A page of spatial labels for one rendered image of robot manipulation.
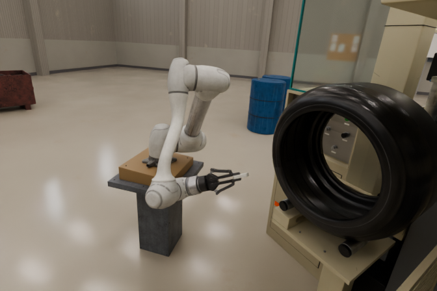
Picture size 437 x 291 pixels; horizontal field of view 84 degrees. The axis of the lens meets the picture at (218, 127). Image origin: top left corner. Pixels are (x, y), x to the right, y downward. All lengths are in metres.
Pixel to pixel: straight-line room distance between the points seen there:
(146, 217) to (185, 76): 1.15
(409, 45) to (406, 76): 0.11
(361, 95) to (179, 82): 0.77
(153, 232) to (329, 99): 1.58
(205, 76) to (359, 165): 0.84
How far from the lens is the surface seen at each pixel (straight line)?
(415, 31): 1.20
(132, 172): 1.71
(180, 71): 1.23
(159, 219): 1.93
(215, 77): 1.25
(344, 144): 1.67
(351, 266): 1.14
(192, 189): 1.18
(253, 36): 11.98
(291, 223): 1.18
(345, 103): 0.86
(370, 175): 1.30
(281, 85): 4.46
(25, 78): 6.37
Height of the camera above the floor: 1.56
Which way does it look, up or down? 19 degrees down
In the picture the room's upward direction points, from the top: 3 degrees clockwise
